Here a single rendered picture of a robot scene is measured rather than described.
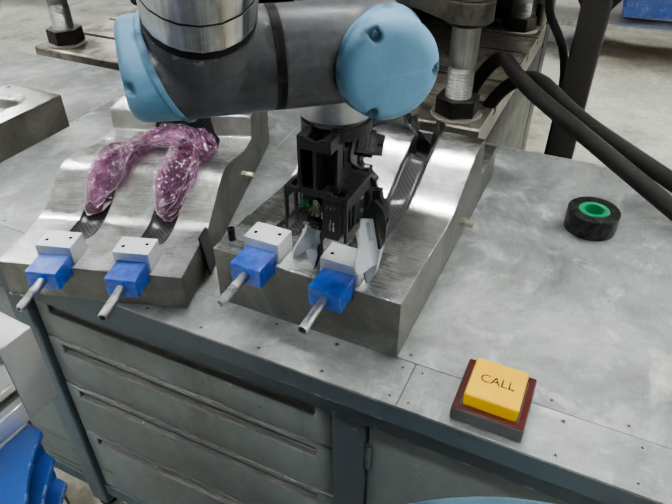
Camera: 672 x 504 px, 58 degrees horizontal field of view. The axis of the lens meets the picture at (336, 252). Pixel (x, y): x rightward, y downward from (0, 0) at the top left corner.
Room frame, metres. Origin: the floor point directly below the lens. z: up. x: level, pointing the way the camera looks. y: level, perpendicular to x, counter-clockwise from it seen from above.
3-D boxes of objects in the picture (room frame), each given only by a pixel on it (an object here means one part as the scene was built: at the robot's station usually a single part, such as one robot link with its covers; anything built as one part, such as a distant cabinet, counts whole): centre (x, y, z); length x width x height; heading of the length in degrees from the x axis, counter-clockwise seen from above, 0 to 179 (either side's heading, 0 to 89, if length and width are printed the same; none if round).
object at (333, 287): (0.54, 0.01, 0.89); 0.13 x 0.05 x 0.05; 155
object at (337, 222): (0.55, 0.00, 1.05); 0.09 x 0.08 x 0.12; 155
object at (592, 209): (0.81, -0.41, 0.82); 0.08 x 0.08 x 0.04
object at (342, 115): (0.56, 0.00, 1.13); 0.08 x 0.08 x 0.05
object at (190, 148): (0.88, 0.29, 0.90); 0.26 x 0.18 x 0.08; 172
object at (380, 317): (0.81, -0.06, 0.87); 0.50 x 0.26 x 0.14; 155
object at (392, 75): (0.46, -0.01, 1.21); 0.11 x 0.11 x 0.08; 16
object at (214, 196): (0.88, 0.30, 0.86); 0.50 x 0.26 x 0.11; 172
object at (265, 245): (0.58, 0.11, 0.89); 0.13 x 0.05 x 0.05; 155
